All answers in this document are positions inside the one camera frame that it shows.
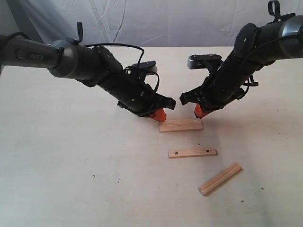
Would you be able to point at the white backdrop cloth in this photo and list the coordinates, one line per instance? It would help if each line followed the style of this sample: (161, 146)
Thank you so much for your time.
(136, 22)

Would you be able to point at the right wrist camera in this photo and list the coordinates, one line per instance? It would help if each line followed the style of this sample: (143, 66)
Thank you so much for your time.
(204, 61)

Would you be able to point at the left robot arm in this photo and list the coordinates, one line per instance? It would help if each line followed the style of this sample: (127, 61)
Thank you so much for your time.
(92, 67)

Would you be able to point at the grooved wooden stick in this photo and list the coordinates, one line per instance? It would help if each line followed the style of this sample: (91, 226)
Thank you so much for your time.
(221, 178)

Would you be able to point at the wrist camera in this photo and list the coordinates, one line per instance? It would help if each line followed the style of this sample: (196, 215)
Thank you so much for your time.
(148, 67)
(204, 61)

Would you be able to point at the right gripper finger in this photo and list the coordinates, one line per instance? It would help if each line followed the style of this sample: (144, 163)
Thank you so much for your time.
(199, 113)
(192, 96)

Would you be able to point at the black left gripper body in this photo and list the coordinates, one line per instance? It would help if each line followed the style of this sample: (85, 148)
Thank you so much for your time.
(129, 88)

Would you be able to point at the plain wooden stick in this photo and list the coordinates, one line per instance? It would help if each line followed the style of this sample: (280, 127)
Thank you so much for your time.
(178, 127)

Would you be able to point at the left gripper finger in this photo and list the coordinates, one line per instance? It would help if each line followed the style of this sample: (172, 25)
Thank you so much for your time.
(162, 102)
(159, 115)

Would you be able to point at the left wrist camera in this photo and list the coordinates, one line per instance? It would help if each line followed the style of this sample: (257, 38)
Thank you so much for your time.
(148, 67)

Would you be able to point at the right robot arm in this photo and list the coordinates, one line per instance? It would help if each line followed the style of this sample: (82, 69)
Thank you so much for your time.
(254, 48)

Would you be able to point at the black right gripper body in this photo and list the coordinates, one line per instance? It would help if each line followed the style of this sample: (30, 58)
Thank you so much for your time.
(223, 85)

